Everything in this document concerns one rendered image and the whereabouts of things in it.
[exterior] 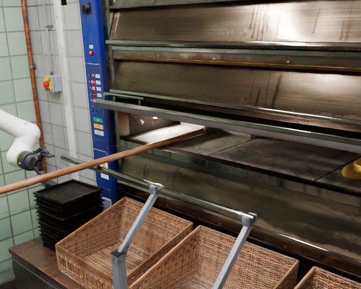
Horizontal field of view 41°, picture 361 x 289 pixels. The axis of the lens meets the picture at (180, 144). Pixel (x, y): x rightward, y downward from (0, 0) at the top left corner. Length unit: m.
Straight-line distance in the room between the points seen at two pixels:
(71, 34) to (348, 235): 1.90
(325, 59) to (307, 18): 0.17
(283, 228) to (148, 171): 0.88
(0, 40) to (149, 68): 1.20
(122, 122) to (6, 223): 1.23
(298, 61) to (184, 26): 0.60
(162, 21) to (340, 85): 0.94
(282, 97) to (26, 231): 2.28
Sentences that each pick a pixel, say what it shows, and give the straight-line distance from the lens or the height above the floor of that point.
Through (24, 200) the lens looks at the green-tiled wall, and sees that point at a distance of 3.53.
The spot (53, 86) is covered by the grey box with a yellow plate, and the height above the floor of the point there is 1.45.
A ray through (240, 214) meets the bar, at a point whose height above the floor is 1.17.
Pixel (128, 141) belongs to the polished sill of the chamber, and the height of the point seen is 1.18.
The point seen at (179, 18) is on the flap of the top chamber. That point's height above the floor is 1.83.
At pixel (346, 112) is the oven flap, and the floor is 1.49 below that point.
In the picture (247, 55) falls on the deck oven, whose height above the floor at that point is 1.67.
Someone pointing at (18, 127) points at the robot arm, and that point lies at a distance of 2.50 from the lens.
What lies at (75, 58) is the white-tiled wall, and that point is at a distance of 2.95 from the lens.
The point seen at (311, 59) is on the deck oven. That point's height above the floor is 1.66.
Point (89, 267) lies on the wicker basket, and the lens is 2.35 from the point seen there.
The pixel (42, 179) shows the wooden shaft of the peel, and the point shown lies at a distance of 2.13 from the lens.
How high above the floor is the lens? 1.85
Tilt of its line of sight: 15 degrees down
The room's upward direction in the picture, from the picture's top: 3 degrees counter-clockwise
